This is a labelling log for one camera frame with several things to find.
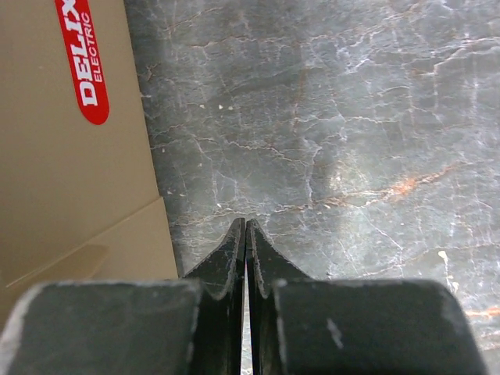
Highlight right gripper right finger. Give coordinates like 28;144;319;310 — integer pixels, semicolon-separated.
245;219;309;374

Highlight tan plastic toolbox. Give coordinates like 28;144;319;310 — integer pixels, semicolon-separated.
1;1;177;320

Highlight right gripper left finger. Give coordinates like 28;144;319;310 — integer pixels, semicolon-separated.
184;218;245;374

